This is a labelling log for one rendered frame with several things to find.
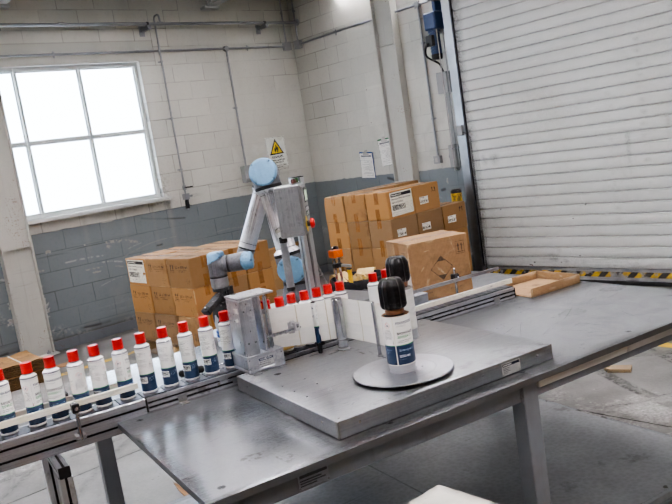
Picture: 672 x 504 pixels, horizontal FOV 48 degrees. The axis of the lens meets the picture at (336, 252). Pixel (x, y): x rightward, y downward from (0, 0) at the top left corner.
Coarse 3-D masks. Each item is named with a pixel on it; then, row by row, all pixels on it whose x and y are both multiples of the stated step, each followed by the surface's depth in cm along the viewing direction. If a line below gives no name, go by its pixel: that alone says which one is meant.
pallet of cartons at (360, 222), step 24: (360, 192) 709; (384, 192) 657; (408, 192) 676; (432, 192) 699; (336, 216) 707; (360, 216) 685; (384, 216) 662; (408, 216) 675; (432, 216) 698; (456, 216) 723; (336, 240) 714; (360, 240) 690; (384, 240) 668; (360, 264) 698; (384, 264) 674
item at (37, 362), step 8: (24, 352) 676; (0, 360) 660; (8, 360) 656; (16, 360) 650; (24, 360) 646; (32, 360) 638; (40, 360) 640; (8, 368) 625; (16, 368) 628; (32, 368) 636; (40, 368) 640; (8, 376) 625; (16, 376) 628; (40, 376) 641; (16, 384) 628
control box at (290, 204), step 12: (276, 192) 275; (288, 192) 275; (300, 192) 275; (276, 204) 276; (288, 204) 275; (300, 204) 275; (288, 216) 276; (300, 216) 276; (288, 228) 277; (300, 228) 276
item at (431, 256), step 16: (400, 240) 347; (416, 240) 339; (432, 240) 335; (448, 240) 337; (464, 240) 340; (416, 256) 333; (432, 256) 335; (448, 256) 338; (464, 256) 341; (416, 272) 333; (432, 272) 336; (448, 272) 338; (464, 272) 341; (416, 288) 334; (448, 288) 339; (464, 288) 342
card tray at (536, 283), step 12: (516, 276) 350; (528, 276) 353; (540, 276) 354; (552, 276) 348; (564, 276) 342; (576, 276) 333; (516, 288) 341; (528, 288) 337; (540, 288) 322; (552, 288) 326
